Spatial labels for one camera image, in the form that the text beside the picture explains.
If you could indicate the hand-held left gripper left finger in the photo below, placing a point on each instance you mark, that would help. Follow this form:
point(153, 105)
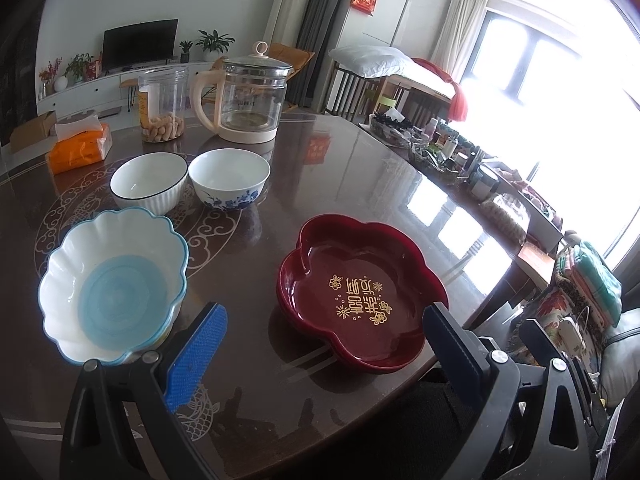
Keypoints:
point(197, 355)

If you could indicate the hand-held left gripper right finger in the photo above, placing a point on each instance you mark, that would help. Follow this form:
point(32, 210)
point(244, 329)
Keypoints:
point(450, 350)

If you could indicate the scalloped white and blue bowl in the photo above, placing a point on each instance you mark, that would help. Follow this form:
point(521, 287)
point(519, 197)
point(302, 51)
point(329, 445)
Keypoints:
point(115, 290)

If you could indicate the red flower-shaped plate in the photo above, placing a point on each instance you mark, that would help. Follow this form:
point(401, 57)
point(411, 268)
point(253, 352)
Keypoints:
point(295, 312)
point(325, 338)
point(360, 280)

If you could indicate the white ribbed bowl black rim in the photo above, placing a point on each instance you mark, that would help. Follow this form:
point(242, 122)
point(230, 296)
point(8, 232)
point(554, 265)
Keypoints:
point(147, 185)

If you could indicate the white bowl blue floral print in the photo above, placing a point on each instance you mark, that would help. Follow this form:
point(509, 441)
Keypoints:
point(230, 180)

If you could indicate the white power adapter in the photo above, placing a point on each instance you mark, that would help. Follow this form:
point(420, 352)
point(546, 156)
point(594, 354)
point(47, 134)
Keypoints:
point(570, 330)

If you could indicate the clear bag of snacks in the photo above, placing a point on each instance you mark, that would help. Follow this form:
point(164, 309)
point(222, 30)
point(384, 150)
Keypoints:
point(507, 215)

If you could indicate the stack of folded cloths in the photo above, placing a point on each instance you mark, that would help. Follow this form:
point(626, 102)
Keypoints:
point(590, 280)

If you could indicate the grey sofa cushion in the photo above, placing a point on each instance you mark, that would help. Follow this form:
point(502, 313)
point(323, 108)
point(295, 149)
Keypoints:
point(622, 345)

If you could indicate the basket of assorted items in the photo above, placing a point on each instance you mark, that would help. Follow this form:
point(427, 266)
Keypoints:
point(430, 157)

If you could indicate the group of cosmetic bottles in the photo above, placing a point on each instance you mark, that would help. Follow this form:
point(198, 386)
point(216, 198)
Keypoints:
point(450, 145)

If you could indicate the dark tray with small things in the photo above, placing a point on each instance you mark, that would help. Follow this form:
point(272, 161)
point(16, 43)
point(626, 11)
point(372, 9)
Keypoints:
point(395, 125)

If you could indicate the orange tissue pack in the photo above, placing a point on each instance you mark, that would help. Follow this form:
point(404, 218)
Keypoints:
point(80, 147)

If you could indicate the clear plastic jar with peanuts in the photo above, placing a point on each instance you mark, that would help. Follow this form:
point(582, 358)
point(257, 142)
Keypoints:
point(160, 105)

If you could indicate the glass electric kettle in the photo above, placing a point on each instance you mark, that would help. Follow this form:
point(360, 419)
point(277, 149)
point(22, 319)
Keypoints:
point(245, 100)

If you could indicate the red cloth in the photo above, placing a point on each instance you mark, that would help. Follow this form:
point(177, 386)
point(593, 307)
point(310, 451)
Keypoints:
point(450, 90)

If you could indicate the wooden crib bed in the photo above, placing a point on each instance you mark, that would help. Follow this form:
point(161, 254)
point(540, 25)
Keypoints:
point(360, 97)

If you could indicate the cardboard box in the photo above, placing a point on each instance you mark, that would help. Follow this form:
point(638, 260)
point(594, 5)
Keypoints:
point(32, 130)

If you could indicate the white television cabinet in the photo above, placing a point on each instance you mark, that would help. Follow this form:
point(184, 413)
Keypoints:
point(100, 85)

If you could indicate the white pillow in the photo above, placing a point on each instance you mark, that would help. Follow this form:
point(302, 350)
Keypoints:
point(372, 60)

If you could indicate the small green potted plant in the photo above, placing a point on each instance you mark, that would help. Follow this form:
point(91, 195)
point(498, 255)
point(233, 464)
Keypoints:
point(185, 51)

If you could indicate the round white vase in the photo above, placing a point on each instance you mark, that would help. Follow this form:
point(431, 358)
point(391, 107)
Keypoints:
point(60, 83)

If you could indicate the large window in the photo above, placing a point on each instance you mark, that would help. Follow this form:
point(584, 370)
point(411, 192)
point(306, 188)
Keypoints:
point(550, 60)

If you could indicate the orange lounge chair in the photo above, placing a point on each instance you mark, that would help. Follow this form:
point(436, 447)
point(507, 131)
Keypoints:
point(300, 62)

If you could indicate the potted plant with red decoration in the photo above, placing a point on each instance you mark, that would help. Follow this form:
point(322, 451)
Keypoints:
point(80, 65)

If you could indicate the large green potted plant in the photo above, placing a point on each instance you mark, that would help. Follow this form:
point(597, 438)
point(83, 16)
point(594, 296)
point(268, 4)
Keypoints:
point(215, 42)

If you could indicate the black television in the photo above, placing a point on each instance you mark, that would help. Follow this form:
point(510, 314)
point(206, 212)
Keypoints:
point(140, 44)

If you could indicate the red flowers in vase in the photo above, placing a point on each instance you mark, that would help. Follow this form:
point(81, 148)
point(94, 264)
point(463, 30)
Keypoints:
point(50, 72)

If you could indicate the white curtain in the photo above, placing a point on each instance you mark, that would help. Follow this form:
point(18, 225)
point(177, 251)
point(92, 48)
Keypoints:
point(457, 25)

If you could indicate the black glass cabinet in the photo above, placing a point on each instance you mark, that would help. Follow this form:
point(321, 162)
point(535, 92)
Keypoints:
point(20, 60)

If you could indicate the grey curtain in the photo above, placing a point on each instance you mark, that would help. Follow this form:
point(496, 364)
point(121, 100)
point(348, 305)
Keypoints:
point(320, 30)

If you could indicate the standing air conditioner fabric cover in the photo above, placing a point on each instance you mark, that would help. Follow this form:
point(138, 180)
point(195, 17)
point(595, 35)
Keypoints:
point(292, 5)

